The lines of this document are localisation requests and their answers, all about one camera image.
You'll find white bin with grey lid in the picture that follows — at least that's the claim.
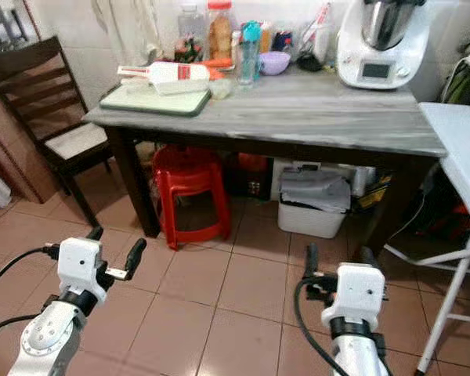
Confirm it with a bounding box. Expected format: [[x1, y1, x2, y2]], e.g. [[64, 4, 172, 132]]
[[277, 170, 353, 240]]

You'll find white appliance under table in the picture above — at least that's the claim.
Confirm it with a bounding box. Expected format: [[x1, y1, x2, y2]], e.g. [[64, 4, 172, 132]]
[[270, 159, 378, 201]]

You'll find red plastic stool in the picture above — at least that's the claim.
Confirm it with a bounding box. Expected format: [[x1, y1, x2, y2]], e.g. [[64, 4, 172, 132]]
[[151, 144, 233, 251]]

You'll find black box with orange top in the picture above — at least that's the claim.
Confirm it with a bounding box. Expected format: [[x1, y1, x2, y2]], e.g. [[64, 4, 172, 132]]
[[235, 152, 273, 201]]

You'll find brown wooden cabinet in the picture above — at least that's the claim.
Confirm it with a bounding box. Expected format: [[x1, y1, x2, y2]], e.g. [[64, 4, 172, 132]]
[[0, 82, 67, 206]]

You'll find white folding table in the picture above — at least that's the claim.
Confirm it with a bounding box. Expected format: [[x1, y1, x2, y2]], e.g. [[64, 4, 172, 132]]
[[384, 101, 470, 375]]

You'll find green-rimmed cutting board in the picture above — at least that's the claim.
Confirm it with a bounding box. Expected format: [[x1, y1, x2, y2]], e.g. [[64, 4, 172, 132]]
[[99, 81, 213, 119]]

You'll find dark table with grey top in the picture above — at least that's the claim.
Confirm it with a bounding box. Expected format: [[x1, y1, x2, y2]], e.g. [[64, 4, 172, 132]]
[[82, 64, 450, 263]]

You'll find dark wooden chair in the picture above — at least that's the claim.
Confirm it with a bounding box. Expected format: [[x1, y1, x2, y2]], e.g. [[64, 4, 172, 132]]
[[0, 36, 117, 228]]

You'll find white bottle with red label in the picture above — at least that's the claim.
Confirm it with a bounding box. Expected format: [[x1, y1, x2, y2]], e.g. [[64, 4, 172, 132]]
[[117, 61, 213, 97]]

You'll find small clear glass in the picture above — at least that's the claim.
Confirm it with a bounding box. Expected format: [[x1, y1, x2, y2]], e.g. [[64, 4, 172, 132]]
[[209, 78, 234, 100]]

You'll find green and black backpack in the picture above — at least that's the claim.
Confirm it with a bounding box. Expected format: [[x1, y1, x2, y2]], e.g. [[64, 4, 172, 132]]
[[439, 53, 470, 107]]

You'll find white kitchen food processor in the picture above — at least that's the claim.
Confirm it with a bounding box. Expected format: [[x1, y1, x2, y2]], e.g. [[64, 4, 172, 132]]
[[335, 0, 432, 90]]

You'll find black pouch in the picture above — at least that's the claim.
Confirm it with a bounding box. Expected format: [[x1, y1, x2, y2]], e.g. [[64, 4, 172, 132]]
[[295, 45, 326, 73]]

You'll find purple bowl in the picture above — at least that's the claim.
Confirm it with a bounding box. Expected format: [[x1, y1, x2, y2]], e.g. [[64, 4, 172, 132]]
[[258, 51, 292, 77]]

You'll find hanging beige cloth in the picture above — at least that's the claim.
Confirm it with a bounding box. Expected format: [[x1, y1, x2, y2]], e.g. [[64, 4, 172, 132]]
[[90, 0, 159, 67]]

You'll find blue-capped clear water bottle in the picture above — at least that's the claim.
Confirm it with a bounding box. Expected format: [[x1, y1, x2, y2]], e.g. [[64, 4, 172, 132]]
[[238, 20, 263, 86]]

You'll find clear plastic bottle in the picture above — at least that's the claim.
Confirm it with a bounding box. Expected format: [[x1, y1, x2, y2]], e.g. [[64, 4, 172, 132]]
[[176, 3, 205, 63]]

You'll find clear jar with orange lid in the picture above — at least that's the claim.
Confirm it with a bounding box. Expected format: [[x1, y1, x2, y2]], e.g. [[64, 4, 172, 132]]
[[206, 0, 234, 63]]

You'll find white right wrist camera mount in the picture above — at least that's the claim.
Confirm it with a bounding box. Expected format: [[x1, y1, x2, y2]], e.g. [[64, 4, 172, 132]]
[[320, 262, 388, 331]]

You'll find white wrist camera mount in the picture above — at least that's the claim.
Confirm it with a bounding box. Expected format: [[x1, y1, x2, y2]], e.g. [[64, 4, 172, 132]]
[[56, 237, 109, 303], [320, 262, 388, 331]]

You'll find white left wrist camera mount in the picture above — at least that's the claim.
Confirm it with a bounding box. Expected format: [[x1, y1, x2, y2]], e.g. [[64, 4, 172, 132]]
[[56, 237, 109, 303]]

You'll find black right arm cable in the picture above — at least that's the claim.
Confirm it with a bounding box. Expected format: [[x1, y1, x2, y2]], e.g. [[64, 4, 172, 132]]
[[293, 277, 353, 376]]

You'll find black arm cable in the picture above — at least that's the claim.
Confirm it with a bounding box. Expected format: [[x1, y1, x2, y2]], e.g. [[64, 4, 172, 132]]
[[293, 277, 353, 376], [0, 244, 61, 345]]

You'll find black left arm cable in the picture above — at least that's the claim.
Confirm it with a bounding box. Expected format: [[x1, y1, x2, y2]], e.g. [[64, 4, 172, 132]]
[[0, 244, 61, 345]]

